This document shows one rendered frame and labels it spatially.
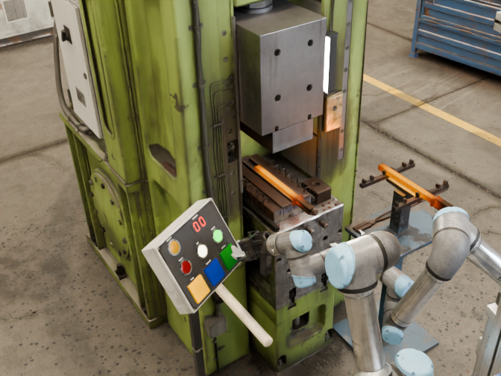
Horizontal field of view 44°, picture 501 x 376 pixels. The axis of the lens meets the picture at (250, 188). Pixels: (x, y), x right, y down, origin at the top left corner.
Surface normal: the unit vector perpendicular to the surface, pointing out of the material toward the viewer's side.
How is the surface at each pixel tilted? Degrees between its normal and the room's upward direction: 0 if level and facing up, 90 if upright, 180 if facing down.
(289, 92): 90
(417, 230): 0
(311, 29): 90
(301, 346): 89
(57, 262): 0
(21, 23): 90
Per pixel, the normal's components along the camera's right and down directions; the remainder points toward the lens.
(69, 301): -0.03, -0.82
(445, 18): -0.76, 0.37
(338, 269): -0.91, 0.15
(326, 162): 0.55, 0.46
